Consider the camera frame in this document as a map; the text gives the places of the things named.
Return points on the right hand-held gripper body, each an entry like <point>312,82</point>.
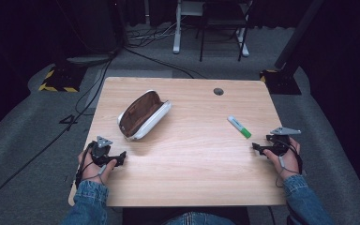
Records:
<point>278,142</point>

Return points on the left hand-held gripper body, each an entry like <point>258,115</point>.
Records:
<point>100,152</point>

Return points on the person's left hand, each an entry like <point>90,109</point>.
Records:
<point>92,170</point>

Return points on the person's right hand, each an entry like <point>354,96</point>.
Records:
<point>289,162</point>

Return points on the white marker green cap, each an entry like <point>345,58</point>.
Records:
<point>239,126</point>

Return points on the white pencil case brown lining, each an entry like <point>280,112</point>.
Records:
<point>142,116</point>

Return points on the black stand base striped tape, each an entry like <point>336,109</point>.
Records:
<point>61,78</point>
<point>281,82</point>

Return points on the person's legs in jeans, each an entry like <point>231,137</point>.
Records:
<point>200,218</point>

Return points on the black slanted stand pole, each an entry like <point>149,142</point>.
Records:
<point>296,34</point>

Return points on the black metal chair frame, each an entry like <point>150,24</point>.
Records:
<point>222,18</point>

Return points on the white desk frame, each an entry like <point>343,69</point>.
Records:
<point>177,31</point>

